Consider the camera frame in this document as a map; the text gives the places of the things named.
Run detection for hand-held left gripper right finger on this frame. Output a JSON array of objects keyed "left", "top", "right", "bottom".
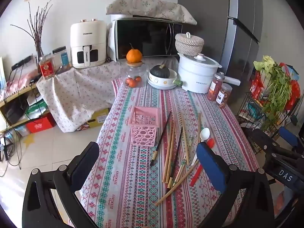
[{"left": 196, "top": 142, "right": 277, "bottom": 228}]

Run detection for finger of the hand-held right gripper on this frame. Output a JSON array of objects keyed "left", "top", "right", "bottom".
[
  {"left": 279, "top": 127, "right": 304, "bottom": 156},
  {"left": 252, "top": 128, "right": 304, "bottom": 162}
]

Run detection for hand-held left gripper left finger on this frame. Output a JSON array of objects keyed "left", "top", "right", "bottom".
[{"left": 22, "top": 141, "right": 100, "bottom": 228}]

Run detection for red plastic spoon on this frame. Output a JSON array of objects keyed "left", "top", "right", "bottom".
[{"left": 190, "top": 139, "right": 215, "bottom": 187}]

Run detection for plastic-wrapped disposable chopsticks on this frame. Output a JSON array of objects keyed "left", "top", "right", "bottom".
[{"left": 173, "top": 134, "right": 193, "bottom": 187}]

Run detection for white plastic spoon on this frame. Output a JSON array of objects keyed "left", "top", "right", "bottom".
[{"left": 191, "top": 127, "right": 211, "bottom": 165}]

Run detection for black chopstick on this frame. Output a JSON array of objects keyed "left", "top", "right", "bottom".
[
  {"left": 165, "top": 126, "right": 183, "bottom": 188},
  {"left": 150, "top": 111, "right": 172, "bottom": 167}
]

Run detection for thin light bamboo chopstick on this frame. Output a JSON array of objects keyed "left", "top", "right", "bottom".
[
  {"left": 180, "top": 113, "right": 188, "bottom": 165},
  {"left": 181, "top": 113, "right": 190, "bottom": 165}
]

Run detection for pink plastic utensil basket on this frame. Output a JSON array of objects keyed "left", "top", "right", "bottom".
[{"left": 129, "top": 106, "right": 160, "bottom": 146}]

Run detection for red plastic bag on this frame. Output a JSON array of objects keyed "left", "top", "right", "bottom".
[{"left": 284, "top": 80, "right": 301, "bottom": 110}]

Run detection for leafy green vegetables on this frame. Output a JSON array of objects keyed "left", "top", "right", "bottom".
[{"left": 260, "top": 63, "right": 293, "bottom": 130}]

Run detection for yellow cardboard box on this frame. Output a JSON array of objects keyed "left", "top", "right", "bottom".
[{"left": 78, "top": 108, "right": 110, "bottom": 131}]

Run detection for red snack packet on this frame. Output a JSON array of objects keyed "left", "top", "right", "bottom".
[{"left": 249, "top": 71, "right": 264, "bottom": 100}]

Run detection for short plastic jar dried snacks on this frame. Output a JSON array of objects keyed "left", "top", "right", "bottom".
[{"left": 216, "top": 83, "right": 233, "bottom": 109}]

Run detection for red cardboard box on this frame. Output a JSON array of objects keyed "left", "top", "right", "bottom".
[{"left": 26, "top": 116, "right": 56, "bottom": 134}]

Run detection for patterned red green tablecloth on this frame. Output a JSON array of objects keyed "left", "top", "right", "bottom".
[{"left": 81, "top": 77, "right": 260, "bottom": 228}]

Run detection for tall plastic jar red contents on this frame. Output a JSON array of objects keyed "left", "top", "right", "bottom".
[{"left": 207, "top": 72, "right": 225, "bottom": 101}]

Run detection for white floral cloth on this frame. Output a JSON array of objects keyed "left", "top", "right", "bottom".
[{"left": 36, "top": 56, "right": 180, "bottom": 133}]

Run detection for green white bag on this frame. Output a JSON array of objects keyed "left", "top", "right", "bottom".
[{"left": 25, "top": 99, "right": 47, "bottom": 120}]

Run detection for pale green cabbage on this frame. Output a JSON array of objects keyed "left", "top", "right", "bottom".
[{"left": 253, "top": 55, "right": 278, "bottom": 74}]

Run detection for white electric cooking pot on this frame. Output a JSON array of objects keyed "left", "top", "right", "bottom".
[{"left": 178, "top": 52, "right": 241, "bottom": 93}]

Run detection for tangerine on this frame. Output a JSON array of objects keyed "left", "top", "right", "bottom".
[{"left": 125, "top": 76, "right": 142, "bottom": 87}]

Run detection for wooden shelf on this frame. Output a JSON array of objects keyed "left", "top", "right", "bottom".
[{"left": 0, "top": 76, "right": 51, "bottom": 133}]

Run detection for red boxed bottle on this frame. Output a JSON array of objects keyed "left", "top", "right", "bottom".
[{"left": 39, "top": 54, "right": 56, "bottom": 80}]

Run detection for pink cloth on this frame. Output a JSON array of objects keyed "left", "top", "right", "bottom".
[{"left": 4, "top": 72, "right": 41, "bottom": 93}]

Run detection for dark green kabocha squash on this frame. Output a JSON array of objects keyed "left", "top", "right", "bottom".
[{"left": 152, "top": 61, "right": 170, "bottom": 79}]

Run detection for glass jar with wooden lid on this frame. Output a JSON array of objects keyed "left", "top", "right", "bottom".
[{"left": 121, "top": 60, "right": 149, "bottom": 88}]

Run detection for clear container black lid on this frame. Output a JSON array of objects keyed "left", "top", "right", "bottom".
[{"left": 52, "top": 46, "right": 72, "bottom": 71}]

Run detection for black power strip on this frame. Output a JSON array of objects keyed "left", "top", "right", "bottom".
[{"left": 11, "top": 56, "right": 34, "bottom": 71}]

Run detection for woven lidded basket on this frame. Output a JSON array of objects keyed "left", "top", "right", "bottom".
[{"left": 175, "top": 32, "right": 205, "bottom": 55}]

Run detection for orange with stem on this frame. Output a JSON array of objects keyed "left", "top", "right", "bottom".
[{"left": 126, "top": 43, "right": 143, "bottom": 63}]

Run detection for cream air fryer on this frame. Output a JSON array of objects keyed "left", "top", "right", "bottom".
[{"left": 70, "top": 18, "right": 108, "bottom": 69}]

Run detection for bare twigs in vase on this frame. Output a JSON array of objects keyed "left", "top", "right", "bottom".
[{"left": 10, "top": 0, "right": 54, "bottom": 64}]

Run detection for grey refrigerator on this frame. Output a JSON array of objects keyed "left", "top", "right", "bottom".
[{"left": 178, "top": 0, "right": 264, "bottom": 116}]

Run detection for microwave oven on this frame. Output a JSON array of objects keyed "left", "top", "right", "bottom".
[{"left": 110, "top": 14, "right": 183, "bottom": 61}]

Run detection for floral microwave cover cloth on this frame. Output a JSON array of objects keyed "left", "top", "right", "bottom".
[{"left": 106, "top": 0, "right": 197, "bottom": 26}]

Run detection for black wire rack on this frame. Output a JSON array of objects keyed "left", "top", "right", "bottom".
[{"left": 235, "top": 62, "right": 304, "bottom": 154}]

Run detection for white bowl with green handle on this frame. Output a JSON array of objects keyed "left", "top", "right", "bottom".
[{"left": 147, "top": 68, "right": 184, "bottom": 90}]

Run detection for black cables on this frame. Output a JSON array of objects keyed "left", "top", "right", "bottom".
[{"left": 0, "top": 64, "right": 43, "bottom": 177}]

